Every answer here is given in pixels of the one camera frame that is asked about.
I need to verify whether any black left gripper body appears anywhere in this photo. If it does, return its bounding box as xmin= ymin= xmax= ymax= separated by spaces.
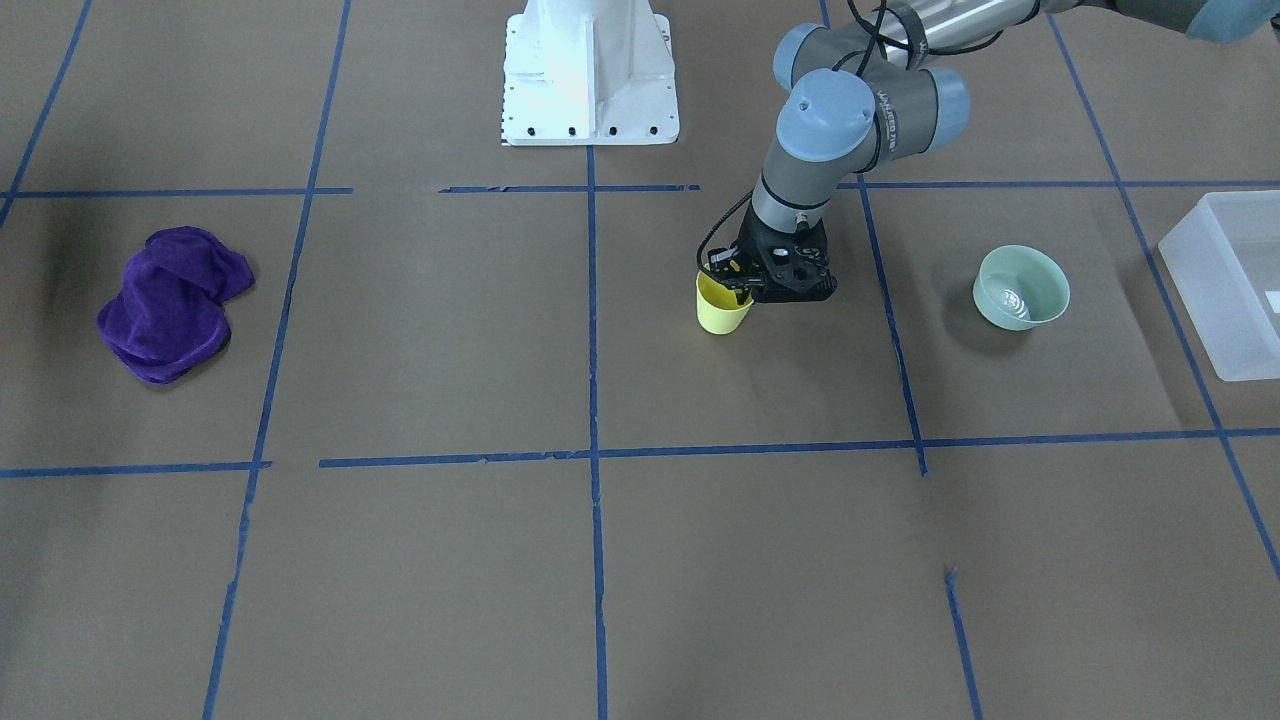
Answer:
xmin=733 ymin=214 xmax=838 ymax=304

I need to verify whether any yellow plastic cup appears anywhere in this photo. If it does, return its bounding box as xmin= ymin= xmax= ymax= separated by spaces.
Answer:
xmin=695 ymin=272 xmax=754 ymax=334

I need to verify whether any light green bowl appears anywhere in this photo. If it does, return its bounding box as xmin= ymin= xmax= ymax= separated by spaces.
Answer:
xmin=972 ymin=245 xmax=1071 ymax=331

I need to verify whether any purple cloth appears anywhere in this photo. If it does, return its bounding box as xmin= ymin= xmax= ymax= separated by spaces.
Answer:
xmin=96 ymin=225 xmax=256 ymax=386

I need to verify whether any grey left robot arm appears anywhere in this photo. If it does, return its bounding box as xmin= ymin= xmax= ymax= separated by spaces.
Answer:
xmin=696 ymin=1 xmax=1075 ymax=309

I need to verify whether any translucent plastic storage box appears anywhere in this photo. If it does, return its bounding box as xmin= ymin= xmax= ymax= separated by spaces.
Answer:
xmin=1158 ymin=190 xmax=1279 ymax=382

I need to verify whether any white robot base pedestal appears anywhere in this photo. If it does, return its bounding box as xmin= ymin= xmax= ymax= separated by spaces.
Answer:
xmin=500 ymin=1 xmax=681 ymax=147

